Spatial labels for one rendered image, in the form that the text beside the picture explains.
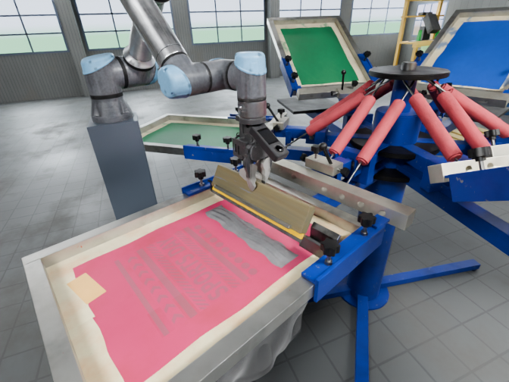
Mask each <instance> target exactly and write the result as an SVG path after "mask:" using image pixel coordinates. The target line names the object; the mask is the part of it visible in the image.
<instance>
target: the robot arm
mask: <svg viewBox="0 0 509 382"><path fill-rule="evenodd" d="M169 1H170V0H120V2H121V4H122V6H123V7H124V9H125V10H126V12H127V13H128V15H129V17H130V19H131V21H132V26H131V31H130V40H129V45H128V46H126V47H125V48H124V50H123V55H122V56H117V57H114V54H113V53H103V54H98V55H92V56H89V57H86V58H84V59H82V61H81V66H82V69H83V75H84V77H85V80H86V85H87V87H88V91H89V94H90V97H91V100H92V110H91V117H92V122H94V123H97V124H111V123H117V122H121V121H126V120H129V119H130V118H132V117H133V112H132V110H131V108H130V106H129V105H128V103H127V102H126V99H125V98H124V96H123V90H122V89H126V88H131V87H136V86H147V85H149V84H153V83H155V82H156V81H157V80H158V83H159V84H160V87H161V91H162V93H163V94H164V95H165V96H166V97H168V98H169V99H184V98H188V97H189V96H195V95H199V94H204V93H209V92H216V91H220V90H224V89H228V90H233V91H237V100H238V114H239V115H236V121H239V134H238V135H237V134H236V136H235V137H233V138H232V141H233V155H235V156H237V157H238V158H240V159H243V167H244V168H241V169H239V175H240V176H241V177H242V178H243V179H244V180H246V181H247V184H248V187H249V189H250V190H251V191H252V192H253V191H254V190H255V187H256V185H255V181H256V177H255V174H256V172H257V171H258V172H259V173H261V175H262V180H261V182H262V183H264V184H266V182H267V178H268V177H269V174H270V169H271V167H272V162H277V161H280V160H282V159H284V158H286V157H287V155H288V154H289V151H288V150H287V148H286V147H285V146H284V145H283V144H282V143H281V142H280V141H279V140H278V139H277V138H276V136H275V135H274V134H273V133H272V132H271V131H270V129H269V128H268V127H267V126H266V125H265V123H264V122H265V121H266V114H267V95H266V72H267V69H266V61H265V55H264V53H263V52H237V53H236V54H235V60H230V59H224V58H215V59H211V60H209V61H203V62H195V63H192V61H191V60H190V58H189V56H188V55H187V54H186V51H185V50H184V48H183V47H182V45H181V43H180V41H179V40H178V38H177V37H176V35H175V33H174V32H173V31H172V29H171V27H170V25H169V23H168V22H167V21H166V19H165V17H164V15H163V14H162V13H163V10H164V4H165V3H166V2H169ZM158 66H159V67H158ZM158 68H160V70H158ZM237 138H238V139H237ZM234 146H235V150H234ZM257 161H258V163H257ZM254 162H255V163H254Z"/></svg>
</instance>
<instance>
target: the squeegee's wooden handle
mask: <svg viewBox="0 0 509 382"><path fill-rule="evenodd" d="M211 185H212V186H214V185H218V186H220V187H222V188H224V189H226V190H227V191H229V192H231V193H233V194H235V195H237V196H238V197H240V198H242V199H244V200H246V201H247V202H250V203H251V204H253V205H256V206H257V207H259V208H261V209H263V210H265V211H266V212H268V213H270V214H272V215H274V216H275V217H277V218H279V219H281V220H283V221H285V222H286V223H288V224H291V225H292V228H291V229H292V230H294V231H295V232H297V233H307V231H308V228H309V225H310V222H311V219H312V217H313V215H314V212H315V207H314V206H312V205H309V204H308V203H306V202H303V201H301V200H299V199H296V198H294V197H292V196H290V195H287V194H285V193H283V192H281V191H279V190H277V189H274V188H273V187H271V186H268V185H266V184H264V183H261V182H259V181H257V180H256V181H255V185H256V187H255V189H254V191H253V192H252V191H251V190H250V189H249V187H248V184H247V181H246V180H244V179H243V178H242V177H241V176H240V175H239V172H238V171H234V170H233V169H231V168H228V167H226V166H224V165H221V164H219V165H218V166H217V169H216V172H215V175H214V179H213V181H212V184H211Z"/></svg>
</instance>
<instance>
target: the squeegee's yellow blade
mask: <svg viewBox="0 0 509 382"><path fill-rule="evenodd" d="M212 189H213V190H214V191H216V192H218V193H219V194H221V195H223V196H225V197H227V198H228V199H231V200H232V201H234V202H236V203H237V204H239V205H241V206H243V207H244V208H247V209H248V210H249V211H252V212H254V213H255V214H257V215H259V216H260V217H262V218H264V219H266V220H267V221H269V222H271V223H272V224H275V225H276V226H278V227H280V228H282V229H284V230H285V231H287V232H289V233H290V234H292V235H294V236H296V237H298V238H299V239H302V238H303V236H304V234H303V233H297V232H295V231H294V230H292V229H287V228H285V227H284V226H282V225H280V224H278V223H277V222H275V221H272V220H271V219H269V218H267V217H265V216H264V215H262V214H260V213H258V212H257V211H255V210H253V209H251V208H249V207H248V206H246V205H244V204H242V203H241V202H238V201H237V200H235V199H233V198H231V197H230V196H228V195H226V194H224V193H222V192H221V191H219V190H217V189H215V188H214V187H213V188H212Z"/></svg>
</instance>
